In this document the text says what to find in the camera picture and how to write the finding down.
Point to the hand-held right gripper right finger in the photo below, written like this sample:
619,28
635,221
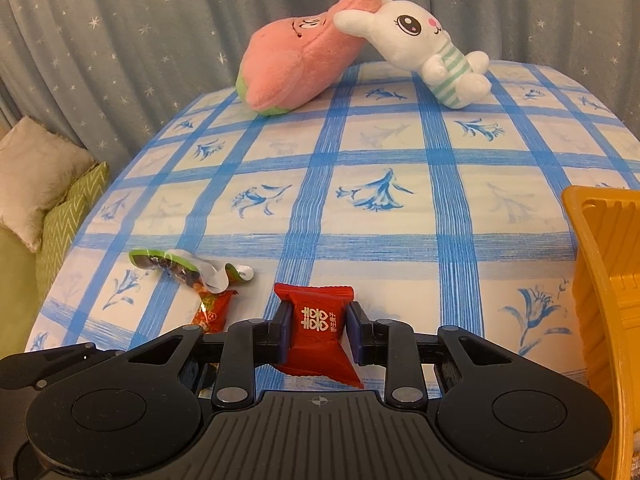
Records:
354,334

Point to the white rabbit plush toy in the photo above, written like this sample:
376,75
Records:
425,45

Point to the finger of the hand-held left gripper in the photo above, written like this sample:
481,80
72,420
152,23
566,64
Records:
50,362

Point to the green zigzag cushion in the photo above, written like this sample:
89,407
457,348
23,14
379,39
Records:
70,220

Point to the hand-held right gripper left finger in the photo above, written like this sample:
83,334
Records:
284,331

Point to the beige fluffy cushion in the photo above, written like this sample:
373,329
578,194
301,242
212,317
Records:
35,175

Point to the green snack packet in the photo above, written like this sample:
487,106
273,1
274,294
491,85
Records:
175,266

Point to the red patterned candy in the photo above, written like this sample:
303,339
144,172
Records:
214,310

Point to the orange plastic tray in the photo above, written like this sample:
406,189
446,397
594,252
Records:
610,310

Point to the pink plush toy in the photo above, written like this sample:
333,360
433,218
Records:
295,60

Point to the plain red candy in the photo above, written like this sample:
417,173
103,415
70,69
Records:
317,332

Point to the blue checked tablecloth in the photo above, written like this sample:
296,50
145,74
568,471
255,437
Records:
380,240

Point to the green sofa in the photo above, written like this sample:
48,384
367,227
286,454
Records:
17,300

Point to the grey star curtain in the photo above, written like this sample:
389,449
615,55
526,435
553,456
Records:
125,50

